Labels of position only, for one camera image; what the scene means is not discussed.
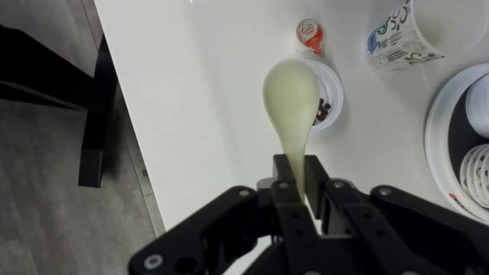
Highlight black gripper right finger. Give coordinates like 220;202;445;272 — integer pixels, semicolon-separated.
306;156;489;275

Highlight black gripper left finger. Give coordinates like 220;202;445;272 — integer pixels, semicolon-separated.
129;154;332;275

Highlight cream plastic spoon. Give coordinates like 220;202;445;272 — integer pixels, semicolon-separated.
263;60;320;199

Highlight dark beans in lid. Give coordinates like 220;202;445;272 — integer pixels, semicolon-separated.
314;98;332;124

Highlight white plastic lid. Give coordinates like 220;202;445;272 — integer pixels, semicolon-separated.
306;60;344;133

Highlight patterned paper cup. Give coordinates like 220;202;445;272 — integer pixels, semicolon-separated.
366;0;488;70

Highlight white round tray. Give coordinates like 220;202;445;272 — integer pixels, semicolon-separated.
424;63;489;223

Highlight red creamer pod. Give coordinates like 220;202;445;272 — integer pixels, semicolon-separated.
297;18;324;57

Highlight dark table leg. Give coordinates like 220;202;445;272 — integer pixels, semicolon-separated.
0;26;118;188

